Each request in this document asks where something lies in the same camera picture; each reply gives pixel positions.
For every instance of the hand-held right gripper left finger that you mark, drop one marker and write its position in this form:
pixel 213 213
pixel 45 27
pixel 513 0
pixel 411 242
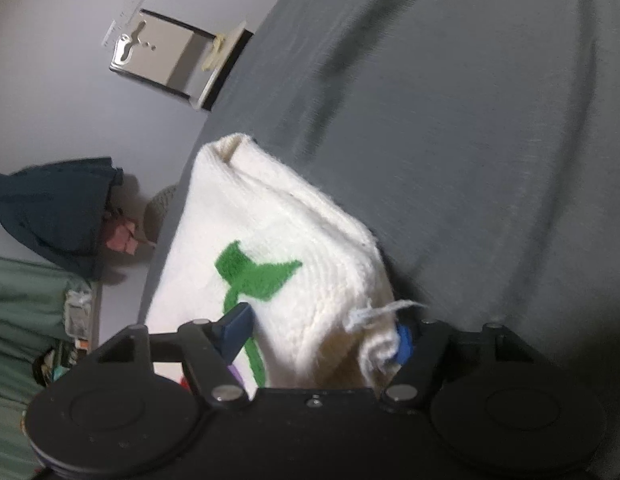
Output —
pixel 237 331

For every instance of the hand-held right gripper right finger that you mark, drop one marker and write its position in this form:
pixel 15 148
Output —
pixel 404 349

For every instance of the white sweater with colourful letters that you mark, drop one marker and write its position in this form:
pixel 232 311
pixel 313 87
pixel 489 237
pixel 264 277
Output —
pixel 290 240

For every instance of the pink hanging item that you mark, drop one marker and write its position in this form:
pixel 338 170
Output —
pixel 122 238

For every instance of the clear storage bag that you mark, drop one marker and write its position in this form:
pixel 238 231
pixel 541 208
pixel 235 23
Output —
pixel 78 312

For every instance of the dark teal jacket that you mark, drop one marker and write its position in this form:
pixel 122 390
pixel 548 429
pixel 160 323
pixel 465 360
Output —
pixel 54 210

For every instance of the green curtain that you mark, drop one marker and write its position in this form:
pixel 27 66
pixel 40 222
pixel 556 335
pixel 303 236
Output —
pixel 19 305

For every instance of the yellow cloth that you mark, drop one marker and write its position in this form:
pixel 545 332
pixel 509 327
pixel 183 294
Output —
pixel 216 50

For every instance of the white chair with black frame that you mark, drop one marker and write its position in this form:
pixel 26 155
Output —
pixel 164 55

